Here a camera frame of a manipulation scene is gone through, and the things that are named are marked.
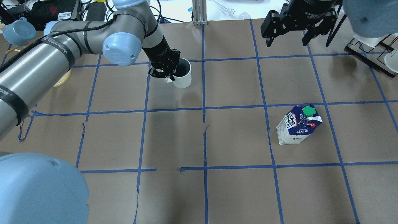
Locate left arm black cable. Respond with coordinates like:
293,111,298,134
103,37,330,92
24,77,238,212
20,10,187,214
0,12,118,73

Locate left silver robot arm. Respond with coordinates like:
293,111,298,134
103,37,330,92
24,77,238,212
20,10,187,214
0,0,180,224

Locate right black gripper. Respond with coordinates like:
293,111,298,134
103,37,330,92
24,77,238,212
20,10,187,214
261,0,339,47

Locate black computer box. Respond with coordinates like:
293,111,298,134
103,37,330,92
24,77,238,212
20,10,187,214
0,0,82,31

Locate black power adapter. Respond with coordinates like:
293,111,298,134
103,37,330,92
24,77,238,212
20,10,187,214
84,2,107,21

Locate wooden mug tree stand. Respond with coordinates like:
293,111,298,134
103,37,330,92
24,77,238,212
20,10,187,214
5,46,72,88

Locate light blue mug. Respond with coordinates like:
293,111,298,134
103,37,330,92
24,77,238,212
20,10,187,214
3,17,36,47

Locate blue white milk carton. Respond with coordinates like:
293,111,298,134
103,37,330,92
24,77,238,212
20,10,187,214
276,104,323,145

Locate white grey mug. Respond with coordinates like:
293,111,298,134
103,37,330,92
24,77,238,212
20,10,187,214
164,58,192,88

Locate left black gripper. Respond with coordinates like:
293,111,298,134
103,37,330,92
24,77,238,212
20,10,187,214
146,37,181,81

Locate white light bulb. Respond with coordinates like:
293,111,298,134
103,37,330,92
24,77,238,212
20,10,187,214
227,8,251,20

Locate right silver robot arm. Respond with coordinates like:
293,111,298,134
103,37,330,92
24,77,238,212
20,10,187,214
260,0,398,47

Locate aluminium frame post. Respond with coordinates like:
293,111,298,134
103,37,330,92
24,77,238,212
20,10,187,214
192,0,208,26

